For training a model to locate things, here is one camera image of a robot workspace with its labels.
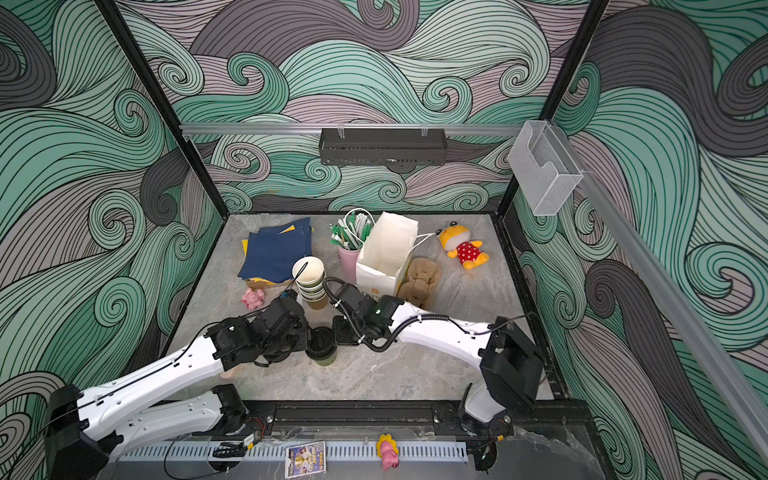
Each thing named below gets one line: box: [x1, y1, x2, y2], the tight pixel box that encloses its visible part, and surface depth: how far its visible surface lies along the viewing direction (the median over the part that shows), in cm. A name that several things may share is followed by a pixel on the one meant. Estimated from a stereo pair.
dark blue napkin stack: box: [238, 217, 312, 283], surface depth 103 cm
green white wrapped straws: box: [330, 211, 374, 250], surface depth 94 cm
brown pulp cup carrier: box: [396, 258, 442, 310], surface depth 94 cm
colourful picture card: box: [285, 440, 327, 479], surface depth 68 cm
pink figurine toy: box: [376, 433, 400, 471], surface depth 69 cm
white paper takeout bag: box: [356, 211, 419, 297], surface depth 86 cm
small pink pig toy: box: [241, 287, 265, 310], surface depth 94 cm
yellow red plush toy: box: [436, 221, 490, 270], surface depth 106 cm
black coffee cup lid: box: [305, 326, 338, 360], surface depth 76 cm
